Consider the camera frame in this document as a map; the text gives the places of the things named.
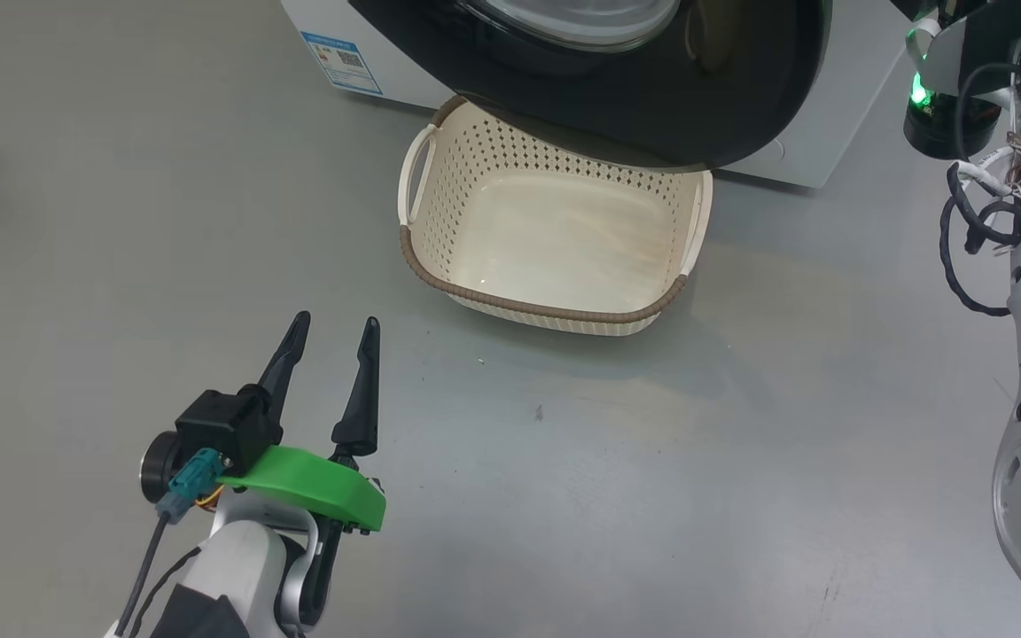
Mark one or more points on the black round glass machine door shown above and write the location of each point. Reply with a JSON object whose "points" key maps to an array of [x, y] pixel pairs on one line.
{"points": [[652, 106]]}

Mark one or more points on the cream perforated plastic laundry basket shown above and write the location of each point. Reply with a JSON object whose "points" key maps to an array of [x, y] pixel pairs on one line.
{"points": [[564, 239]]}

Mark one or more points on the blue energy label sticker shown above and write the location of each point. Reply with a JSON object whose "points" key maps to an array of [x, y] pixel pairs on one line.
{"points": [[342, 62]]}

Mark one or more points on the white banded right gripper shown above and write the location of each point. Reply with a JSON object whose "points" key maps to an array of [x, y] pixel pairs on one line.
{"points": [[931, 124]]}

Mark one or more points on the white front-load washing machine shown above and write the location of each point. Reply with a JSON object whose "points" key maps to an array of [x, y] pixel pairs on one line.
{"points": [[847, 106]]}

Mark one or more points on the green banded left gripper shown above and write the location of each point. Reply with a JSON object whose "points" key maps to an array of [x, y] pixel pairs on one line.
{"points": [[315, 487]]}

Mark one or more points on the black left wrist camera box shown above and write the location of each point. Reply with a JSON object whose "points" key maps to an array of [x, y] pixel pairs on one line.
{"points": [[222, 425]]}

